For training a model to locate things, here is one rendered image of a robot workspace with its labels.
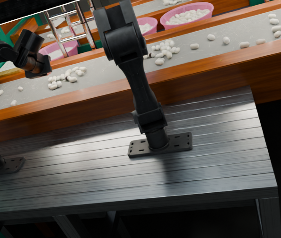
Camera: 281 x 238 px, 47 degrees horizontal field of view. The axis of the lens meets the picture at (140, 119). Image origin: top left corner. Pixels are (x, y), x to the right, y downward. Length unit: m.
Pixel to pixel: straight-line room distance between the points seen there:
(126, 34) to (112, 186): 0.43
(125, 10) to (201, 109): 0.47
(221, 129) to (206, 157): 0.12
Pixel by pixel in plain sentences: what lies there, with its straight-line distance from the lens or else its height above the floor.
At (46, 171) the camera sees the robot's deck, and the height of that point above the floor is 0.67.
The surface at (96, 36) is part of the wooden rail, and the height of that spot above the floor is 0.74.
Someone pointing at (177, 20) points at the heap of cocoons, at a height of 0.74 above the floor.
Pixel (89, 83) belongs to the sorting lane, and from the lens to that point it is 1.34.
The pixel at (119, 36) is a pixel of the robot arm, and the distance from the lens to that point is 0.73.
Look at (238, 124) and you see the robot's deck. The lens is 1.00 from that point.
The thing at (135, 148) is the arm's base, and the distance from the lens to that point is 1.00.
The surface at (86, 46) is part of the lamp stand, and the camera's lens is 1.87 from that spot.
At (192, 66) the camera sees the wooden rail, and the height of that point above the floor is 0.77.
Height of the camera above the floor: 1.30
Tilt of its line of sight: 34 degrees down
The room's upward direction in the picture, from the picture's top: 20 degrees counter-clockwise
